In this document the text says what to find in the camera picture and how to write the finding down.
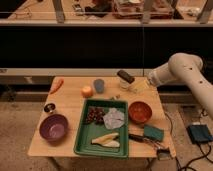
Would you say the teal green sponge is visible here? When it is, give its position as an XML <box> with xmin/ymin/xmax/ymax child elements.
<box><xmin>144</xmin><ymin>125</ymin><xmax>164</xmax><ymax>142</ymax></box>

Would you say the orange red bowl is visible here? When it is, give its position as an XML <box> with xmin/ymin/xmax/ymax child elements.
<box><xmin>128</xmin><ymin>101</ymin><xmax>152</xmax><ymax>124</ymax></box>

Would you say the purple bowl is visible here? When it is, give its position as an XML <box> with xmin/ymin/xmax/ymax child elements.
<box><xmin>39</xmin><ymin>114</ymin><xmax>69</xmax><ymax>142</ymax></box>

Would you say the blue grey cup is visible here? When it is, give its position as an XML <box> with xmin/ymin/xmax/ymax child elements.
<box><xmin>93</xmin><ymin>79</ymin><xmax>104</xmax><ymax>93</ymax></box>

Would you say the crumpled grey cloth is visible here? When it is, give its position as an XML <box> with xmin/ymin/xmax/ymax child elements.
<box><xmin>103</xmin><ymin>108</ymin><xmax>125</xmax><ymax>130</ymax></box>

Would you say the orange apple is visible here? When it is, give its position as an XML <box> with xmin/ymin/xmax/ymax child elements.
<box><xmin>81</xmin><ymin>86</ymin><xmax>93</xmax><ymax>98</ymax></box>

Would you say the bunch of dark grapes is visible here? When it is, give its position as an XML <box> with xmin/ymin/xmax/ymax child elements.
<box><xmin>85</xmin><ymin>107</ymin><xmax>105</xmax><ymax>124</ymax></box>

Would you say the green plastic tray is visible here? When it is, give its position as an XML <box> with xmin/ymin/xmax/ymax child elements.
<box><xmin>74</xmin><ymin>99</ymin><xmax>129</xmax><ymax>158</ymax></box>

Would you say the blue black power box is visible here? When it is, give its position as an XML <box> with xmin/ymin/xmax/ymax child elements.
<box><xmin>187</xmin><ymin>125</ymin><xmax>213</xmax><ymax>144</ymax></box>

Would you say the orange carrot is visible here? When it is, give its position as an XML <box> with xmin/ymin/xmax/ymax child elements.
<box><xmin>49</xmin><ymin>79</ymin><xmax>64</xmax><ymax>94</ymax></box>

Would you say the small metal tin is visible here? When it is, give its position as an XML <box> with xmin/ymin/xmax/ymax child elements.
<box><xmin>44</xmin><ymin>103</ymin><xmax>56</xmax><ymax>114</ymax></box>

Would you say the black cable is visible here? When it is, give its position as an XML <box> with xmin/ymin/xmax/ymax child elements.
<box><xmin>164</xmin><ymin>108</ymin><xmax>213</xmax><ymax>171</ymax></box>

